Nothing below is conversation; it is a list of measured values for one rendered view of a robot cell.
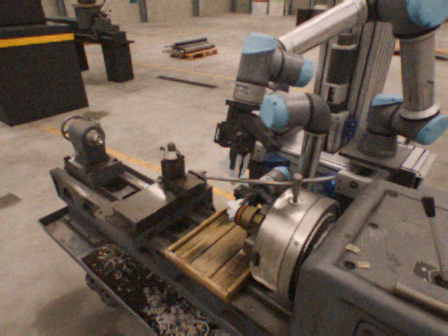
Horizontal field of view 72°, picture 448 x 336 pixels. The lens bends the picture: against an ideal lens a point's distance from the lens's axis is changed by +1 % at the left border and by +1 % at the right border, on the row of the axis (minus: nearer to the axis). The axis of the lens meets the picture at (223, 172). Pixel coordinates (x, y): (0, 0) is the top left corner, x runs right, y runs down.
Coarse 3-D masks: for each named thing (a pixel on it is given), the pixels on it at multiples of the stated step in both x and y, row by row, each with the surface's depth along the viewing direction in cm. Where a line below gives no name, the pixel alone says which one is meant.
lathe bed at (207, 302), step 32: (64, 192) 174; (96, 192) 156; (128, 192) 156; (96, 224) 156; (192, 224) 135; (160, 256) 124; (192, 288) 121; (256, 288) 106; (224, 320) 110; (256, 320) 94; (288, 320) 96
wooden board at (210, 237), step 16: (224, 208) 134; (208, 224) 128; (224, 224) 128; (192, 240) 120; (208, 240) 120; (224, 240) 120; (240, 240) 120; (192, 256) 113; (224, 256) 113; (240, 256) 113; (192, 272) 105; (208, 272) 107; (224, 272) 107; (240, 272) 107; (208, 288) 103; (224, 288) 101; (240, 288) 103
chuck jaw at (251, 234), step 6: (252, 222) 96; (252, 228) 93; (258, 228) 93; (246, 234) 96; (252, 234) 90; (246, 240) 87; (252, 240) 88; (246, 246) 87; (252, 246) 85; (246, 252) 88; (252, 252) 86; (252, 258) 85; (258, 258) 83; (258, 264) 84
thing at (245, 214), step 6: (240, 210) 100; (246, 210) 99; (252, 210) 99; (258, 210) 99; (240, 216) 100; (246, 216) 98; (252, 216) 97; (258, 216) 98; (264, 216) 98; (240, 222) 99; (246, 222) 98; (258, 222) 96; (246, 228) 98
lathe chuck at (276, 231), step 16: (288, 192) 87; (304, 192) 88; (272, 208) 83; (288, 208) 82; (304, 208) 81; (272, 224) 81; (288, 224) 79; (256, 240) 82; (272, 240) 80; (288, 240) 78; (272, 256) 80; (256, 272) 85; (272, 272) 81; (272, 288) 85
